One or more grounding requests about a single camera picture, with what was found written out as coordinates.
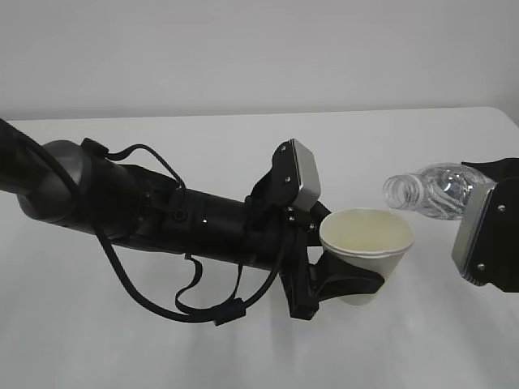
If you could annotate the white paper cup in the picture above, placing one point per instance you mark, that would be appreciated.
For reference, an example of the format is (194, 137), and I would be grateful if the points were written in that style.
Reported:
(372, 239)

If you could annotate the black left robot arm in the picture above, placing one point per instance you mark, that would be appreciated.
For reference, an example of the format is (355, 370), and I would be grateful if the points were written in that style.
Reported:
(88, 188)

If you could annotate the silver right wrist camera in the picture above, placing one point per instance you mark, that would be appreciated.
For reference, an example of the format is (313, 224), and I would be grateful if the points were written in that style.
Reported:
(486, 246)

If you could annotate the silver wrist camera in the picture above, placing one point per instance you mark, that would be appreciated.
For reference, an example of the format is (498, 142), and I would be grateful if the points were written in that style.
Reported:
(486, 246)
(295, 177)

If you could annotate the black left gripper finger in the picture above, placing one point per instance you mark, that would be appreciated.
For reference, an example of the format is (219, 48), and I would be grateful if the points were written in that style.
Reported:
(332, 277)

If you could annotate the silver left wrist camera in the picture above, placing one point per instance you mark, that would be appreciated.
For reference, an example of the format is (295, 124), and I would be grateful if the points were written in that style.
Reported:
(295, 177)

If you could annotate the clear water bottle green label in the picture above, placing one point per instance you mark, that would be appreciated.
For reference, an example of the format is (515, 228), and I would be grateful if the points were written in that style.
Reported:
(439, 191)

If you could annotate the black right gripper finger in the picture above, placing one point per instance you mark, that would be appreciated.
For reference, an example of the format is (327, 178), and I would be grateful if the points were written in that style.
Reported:
(493, 172)

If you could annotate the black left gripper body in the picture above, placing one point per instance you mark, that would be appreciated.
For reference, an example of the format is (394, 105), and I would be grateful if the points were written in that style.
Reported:
(281, 235)

